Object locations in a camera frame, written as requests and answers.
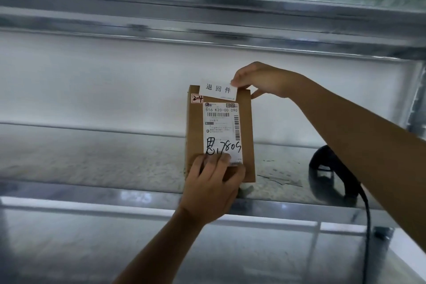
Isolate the person's left hand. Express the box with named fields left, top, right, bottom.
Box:
left=179, top=153, right=247, bottom=226

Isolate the person's right hand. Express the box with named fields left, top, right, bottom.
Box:
left=231, top=62, right=310, bottom=100

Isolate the person's right forearm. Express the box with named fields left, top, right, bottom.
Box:
left=289, top=74, right=426, bottom=252

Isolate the black barcode scanner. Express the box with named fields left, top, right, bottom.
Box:
left=308, top=145, right=361, bottom=208

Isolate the small white paper label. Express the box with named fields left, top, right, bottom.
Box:
left=199, top=78, right=239, bottom=101

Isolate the brown cardboard parcel box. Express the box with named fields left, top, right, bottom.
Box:
left=184, top=85, right=256, bottom=183

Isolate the metal shelving rack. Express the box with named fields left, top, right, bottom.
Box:
left=0, top=0, right=426, bottom=284

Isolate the person's left forearm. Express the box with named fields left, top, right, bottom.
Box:
left=112, top=207, right=207, bottom=284

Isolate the black scanner cable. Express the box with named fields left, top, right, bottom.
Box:
left=357, top=187, right=376, bottom=284

